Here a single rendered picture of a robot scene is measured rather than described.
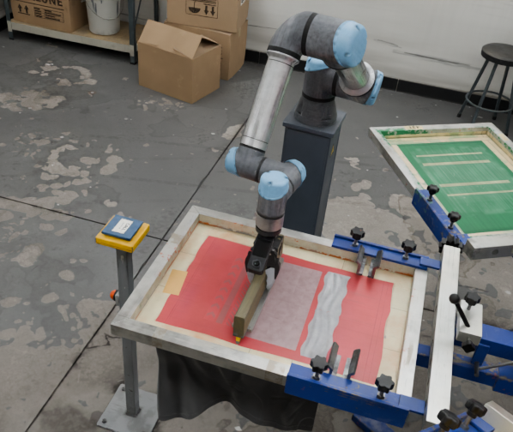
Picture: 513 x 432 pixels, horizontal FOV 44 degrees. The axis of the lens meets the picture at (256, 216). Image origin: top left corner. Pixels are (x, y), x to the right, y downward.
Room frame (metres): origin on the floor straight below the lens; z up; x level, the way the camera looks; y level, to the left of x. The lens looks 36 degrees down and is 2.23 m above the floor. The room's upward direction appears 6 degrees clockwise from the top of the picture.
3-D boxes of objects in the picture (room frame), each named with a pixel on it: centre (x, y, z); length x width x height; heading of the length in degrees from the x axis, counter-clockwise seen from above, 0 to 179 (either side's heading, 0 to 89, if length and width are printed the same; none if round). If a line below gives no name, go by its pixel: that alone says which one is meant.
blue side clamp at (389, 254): (1.55, -0.40, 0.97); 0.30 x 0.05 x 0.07; 76
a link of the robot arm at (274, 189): (1.37, -0.04, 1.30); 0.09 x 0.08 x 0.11; 157
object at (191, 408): (1.14, 0.01, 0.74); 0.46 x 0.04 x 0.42; 76
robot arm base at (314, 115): (2.02, -0.17, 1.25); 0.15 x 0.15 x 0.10
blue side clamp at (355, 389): (1.00, -0.26, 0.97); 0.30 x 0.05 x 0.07; 76
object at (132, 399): (1.58, 0.42, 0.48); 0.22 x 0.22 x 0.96; 76
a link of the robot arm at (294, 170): (1.46, -0.06, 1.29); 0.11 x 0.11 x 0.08; 67
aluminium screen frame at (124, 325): (1.33, -0.10, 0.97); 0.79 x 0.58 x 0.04; 76
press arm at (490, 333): (1.20, -0.64, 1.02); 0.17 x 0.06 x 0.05; 76
